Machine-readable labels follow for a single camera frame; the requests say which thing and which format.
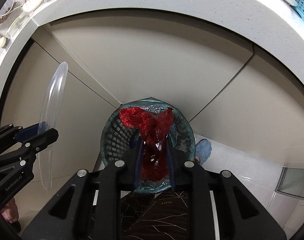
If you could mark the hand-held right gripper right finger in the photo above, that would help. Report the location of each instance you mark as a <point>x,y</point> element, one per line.
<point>170,160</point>

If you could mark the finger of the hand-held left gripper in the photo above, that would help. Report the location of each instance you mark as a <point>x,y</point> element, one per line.
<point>44,137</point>
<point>29,132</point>

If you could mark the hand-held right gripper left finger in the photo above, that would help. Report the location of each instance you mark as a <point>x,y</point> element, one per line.
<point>139,160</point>

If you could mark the black mesh trash bin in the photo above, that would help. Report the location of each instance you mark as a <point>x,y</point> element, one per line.
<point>111,140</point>

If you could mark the red mesh net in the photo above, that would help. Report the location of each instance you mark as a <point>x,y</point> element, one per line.
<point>152,127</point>

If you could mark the clear plastic tray lid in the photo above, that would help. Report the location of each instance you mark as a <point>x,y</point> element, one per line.
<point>51,92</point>

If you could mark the person's left hand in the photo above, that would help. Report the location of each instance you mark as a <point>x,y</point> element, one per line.
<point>11,210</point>

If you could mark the blue slipper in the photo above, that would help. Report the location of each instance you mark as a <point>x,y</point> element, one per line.
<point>204,150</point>

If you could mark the person's dark patterned pants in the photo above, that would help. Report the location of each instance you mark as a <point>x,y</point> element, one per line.
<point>154,215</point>

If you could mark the beige base cabinet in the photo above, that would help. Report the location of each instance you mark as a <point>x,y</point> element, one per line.
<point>142,67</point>

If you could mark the clear bag of nuts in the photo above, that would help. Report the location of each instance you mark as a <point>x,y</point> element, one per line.
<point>6,15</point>

